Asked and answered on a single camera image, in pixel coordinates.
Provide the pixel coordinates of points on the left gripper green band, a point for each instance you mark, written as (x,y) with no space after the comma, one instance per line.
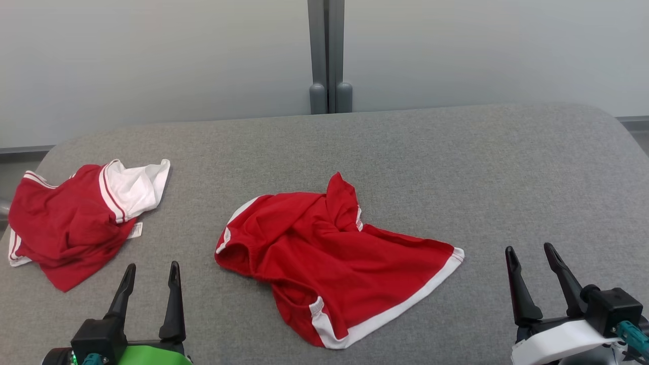
(152,356)

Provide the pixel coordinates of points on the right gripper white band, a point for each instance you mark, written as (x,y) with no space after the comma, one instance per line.
(557,344)

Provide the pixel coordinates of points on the red basketball jersey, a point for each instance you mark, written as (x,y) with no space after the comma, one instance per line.
(66,223)

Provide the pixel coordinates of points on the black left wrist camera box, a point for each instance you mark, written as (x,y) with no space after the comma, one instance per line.
(99,337)

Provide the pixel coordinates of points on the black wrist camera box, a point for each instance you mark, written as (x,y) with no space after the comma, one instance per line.
(99,337)
(613,309)

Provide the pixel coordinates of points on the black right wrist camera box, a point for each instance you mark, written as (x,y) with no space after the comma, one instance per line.
(613,309)

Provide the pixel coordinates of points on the grey wall base strip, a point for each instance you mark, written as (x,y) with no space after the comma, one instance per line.
(25,153)
(634,121)

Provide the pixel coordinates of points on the grey partition post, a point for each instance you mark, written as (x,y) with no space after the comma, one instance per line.
(318,50)

